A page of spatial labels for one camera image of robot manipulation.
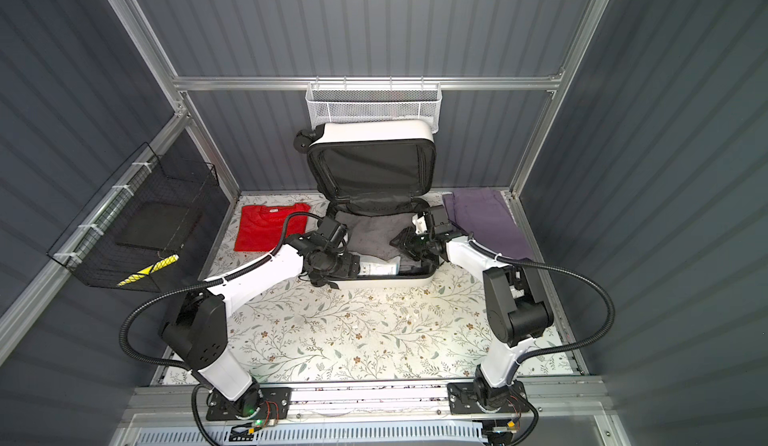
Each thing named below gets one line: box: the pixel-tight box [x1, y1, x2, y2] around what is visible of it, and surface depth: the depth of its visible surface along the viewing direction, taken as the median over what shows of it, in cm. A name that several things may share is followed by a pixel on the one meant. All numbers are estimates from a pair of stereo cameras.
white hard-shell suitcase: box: [294, 119, 437, 290], surface depth 93 cm
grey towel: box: [334, 211, 419, 269], surface depth 103 cm
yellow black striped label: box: [117, 254, 179, 287], surface depth 68 cm
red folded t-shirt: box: [234, 203, 311, 252], surface depth 111 cm
